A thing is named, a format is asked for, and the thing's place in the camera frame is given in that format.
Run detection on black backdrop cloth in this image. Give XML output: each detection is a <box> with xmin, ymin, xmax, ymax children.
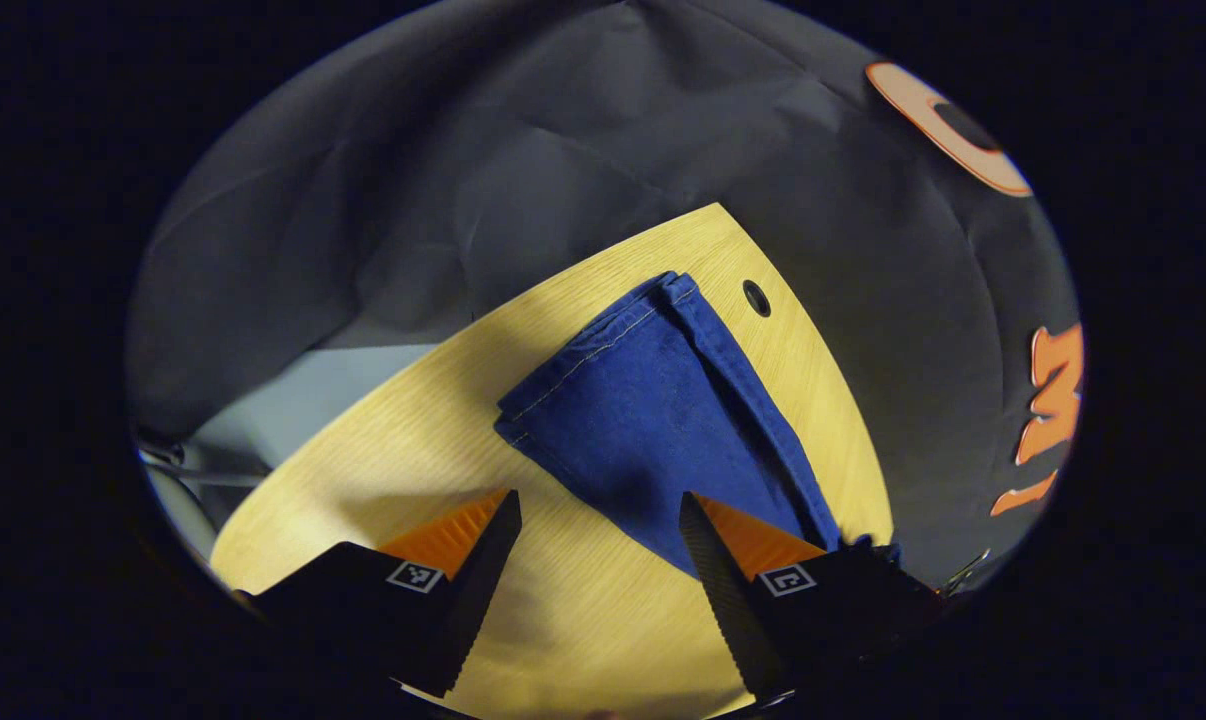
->
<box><xmin>128</xmin><ymin>0</ymin><xmax>1086</xmax><ymax>591</ymax></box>

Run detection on thin metal clip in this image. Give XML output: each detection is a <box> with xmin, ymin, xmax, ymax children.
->
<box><xmin>938</xmin><ymin>548</ymin><xmax>992</xmax><ymax>598</ymax></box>

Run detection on blue denim jeans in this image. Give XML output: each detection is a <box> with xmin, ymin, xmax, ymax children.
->
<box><xmin>493</xmin><ymin>270</ymin><xmax>904</xmax><ymax>581</ymax></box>

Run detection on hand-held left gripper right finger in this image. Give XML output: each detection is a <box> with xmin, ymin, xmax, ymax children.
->
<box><xmin>678</xmin><ymin>491</ymin><xmax>949</xmax><ymax>701</ymax></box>

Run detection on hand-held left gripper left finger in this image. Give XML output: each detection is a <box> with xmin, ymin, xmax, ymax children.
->
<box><xmin>235</xmin><ymin>489</ymin><xmax>524</xmax><ymax>699</ymax></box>

